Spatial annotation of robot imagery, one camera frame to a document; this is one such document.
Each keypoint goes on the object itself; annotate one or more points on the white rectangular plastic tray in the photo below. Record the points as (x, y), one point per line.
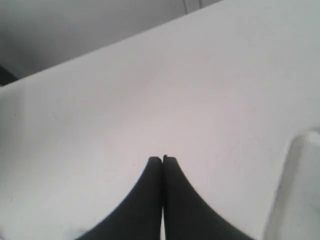
(295, 211)

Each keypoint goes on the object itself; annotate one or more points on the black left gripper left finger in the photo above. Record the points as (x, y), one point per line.
(139, 215)

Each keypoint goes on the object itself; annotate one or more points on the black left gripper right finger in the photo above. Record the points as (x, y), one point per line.
(186, 215)

